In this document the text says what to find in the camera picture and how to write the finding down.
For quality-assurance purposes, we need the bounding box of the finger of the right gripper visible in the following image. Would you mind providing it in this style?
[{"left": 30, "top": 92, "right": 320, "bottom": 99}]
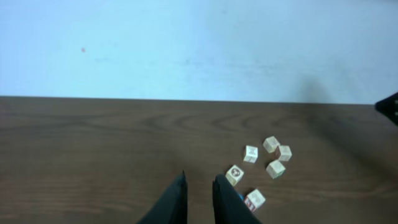
[{"left": 374, "top": 93, "right": 398, "bottom": 126}]

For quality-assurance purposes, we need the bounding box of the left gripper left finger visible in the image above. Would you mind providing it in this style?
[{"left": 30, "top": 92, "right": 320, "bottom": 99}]
[{"left": 137, "top": 171, "right": 188, "bottom": 224}]

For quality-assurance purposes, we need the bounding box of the wooden block red side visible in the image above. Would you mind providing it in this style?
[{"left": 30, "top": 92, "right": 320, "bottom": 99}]
[{"left": 244, "top": 189, "right": 266, "bottom": 212}]

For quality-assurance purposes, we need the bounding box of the wooden block brown circle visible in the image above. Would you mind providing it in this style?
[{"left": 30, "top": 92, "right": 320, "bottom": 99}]
[{"left": 225, "top": 165, "right": 244, "bottom": 187}]

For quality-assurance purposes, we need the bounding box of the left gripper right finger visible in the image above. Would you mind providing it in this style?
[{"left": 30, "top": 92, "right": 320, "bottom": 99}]
[{"left": 212, "top": 174, "right": 261, "bottom": 224}]

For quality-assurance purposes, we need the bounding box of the wooden block upper left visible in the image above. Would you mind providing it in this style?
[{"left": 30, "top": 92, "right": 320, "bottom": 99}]
[{"left": 243, "top": 146, "right": 258, "bottom": 163}]

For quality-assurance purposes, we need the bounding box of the wooden block beside top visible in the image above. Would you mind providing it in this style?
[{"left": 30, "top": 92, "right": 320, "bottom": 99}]
[{"left": 275, "top": 145, "right": 292, "bottom": 162}]

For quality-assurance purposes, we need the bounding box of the wooden block green side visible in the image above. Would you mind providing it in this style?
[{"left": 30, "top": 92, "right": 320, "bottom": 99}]
[{"left": 266, "top": 160, "right": 285, "bottom": 179}]

